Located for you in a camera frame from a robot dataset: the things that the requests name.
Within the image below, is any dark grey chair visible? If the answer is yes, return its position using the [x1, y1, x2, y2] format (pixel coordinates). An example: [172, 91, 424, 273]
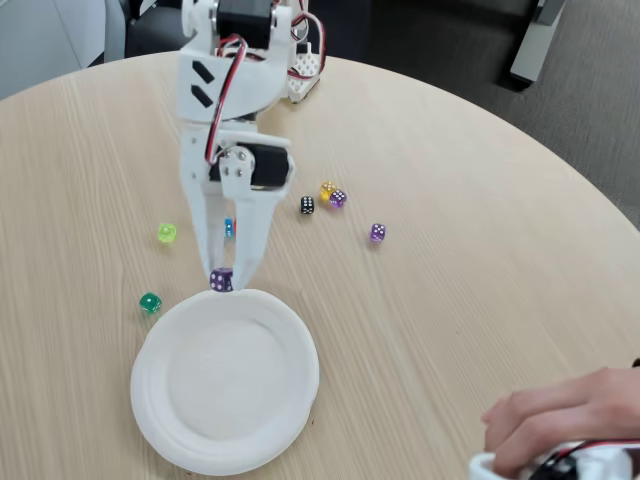
[124, 0, 191, 59]

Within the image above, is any white cabinet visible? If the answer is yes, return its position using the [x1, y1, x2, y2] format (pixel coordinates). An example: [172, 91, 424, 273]
[0, 0, 126, 100]

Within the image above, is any white leader arm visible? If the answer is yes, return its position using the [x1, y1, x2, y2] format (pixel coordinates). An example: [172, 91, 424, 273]
[468, 438, 640, 480]

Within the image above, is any grey desk leg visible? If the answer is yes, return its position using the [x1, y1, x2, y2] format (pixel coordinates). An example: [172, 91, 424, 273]
[509, 0, 566, 86]

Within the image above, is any person's hand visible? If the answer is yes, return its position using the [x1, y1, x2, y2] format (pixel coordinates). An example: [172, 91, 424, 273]
[480, 366, 640, 477]

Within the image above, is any red black servo cable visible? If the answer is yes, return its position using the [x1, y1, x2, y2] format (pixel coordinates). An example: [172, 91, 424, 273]
[288, 12, 329, 81]
[204, 34, 250, 165]

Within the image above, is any white paper plate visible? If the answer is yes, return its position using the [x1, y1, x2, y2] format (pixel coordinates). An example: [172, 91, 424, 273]
[129, 287, 321, 477]

